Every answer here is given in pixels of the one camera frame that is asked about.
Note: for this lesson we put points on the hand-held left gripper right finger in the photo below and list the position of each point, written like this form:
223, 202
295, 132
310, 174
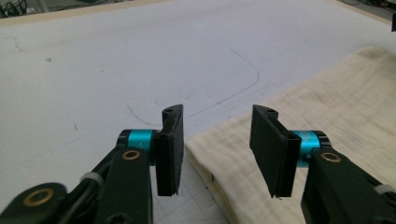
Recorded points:
274, 155

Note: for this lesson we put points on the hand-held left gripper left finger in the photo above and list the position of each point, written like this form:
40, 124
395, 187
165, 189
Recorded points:
169, 155

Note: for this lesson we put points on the cream printed cloth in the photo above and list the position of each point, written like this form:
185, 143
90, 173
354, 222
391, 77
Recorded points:
327, 102

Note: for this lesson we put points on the white grid mat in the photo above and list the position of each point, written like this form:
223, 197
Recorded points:
93, 77

